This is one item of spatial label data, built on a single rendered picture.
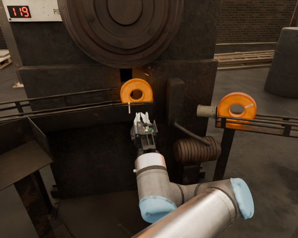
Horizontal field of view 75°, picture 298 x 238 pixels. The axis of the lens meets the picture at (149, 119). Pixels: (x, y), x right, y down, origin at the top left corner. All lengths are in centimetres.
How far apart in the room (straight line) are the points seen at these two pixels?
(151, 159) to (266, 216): 108
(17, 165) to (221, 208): 71
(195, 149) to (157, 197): 52
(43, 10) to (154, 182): 82
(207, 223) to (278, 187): 135
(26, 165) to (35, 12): 62
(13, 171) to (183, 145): 70
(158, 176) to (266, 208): 111
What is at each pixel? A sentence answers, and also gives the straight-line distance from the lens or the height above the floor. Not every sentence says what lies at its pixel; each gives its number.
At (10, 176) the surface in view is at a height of 60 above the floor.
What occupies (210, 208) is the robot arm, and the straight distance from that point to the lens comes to 43.
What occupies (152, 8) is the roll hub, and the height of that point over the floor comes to 111.
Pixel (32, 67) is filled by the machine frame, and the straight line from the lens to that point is 106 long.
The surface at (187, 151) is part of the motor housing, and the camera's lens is 97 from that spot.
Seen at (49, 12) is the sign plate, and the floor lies 109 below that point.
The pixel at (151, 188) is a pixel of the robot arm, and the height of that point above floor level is 71.
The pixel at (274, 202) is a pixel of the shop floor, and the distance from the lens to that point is 161.
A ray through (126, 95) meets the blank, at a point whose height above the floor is 74.
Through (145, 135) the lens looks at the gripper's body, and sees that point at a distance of 60.
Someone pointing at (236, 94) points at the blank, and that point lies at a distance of 93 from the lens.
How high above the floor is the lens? 110
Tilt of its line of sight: 29 degrees down
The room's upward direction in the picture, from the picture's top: straight up
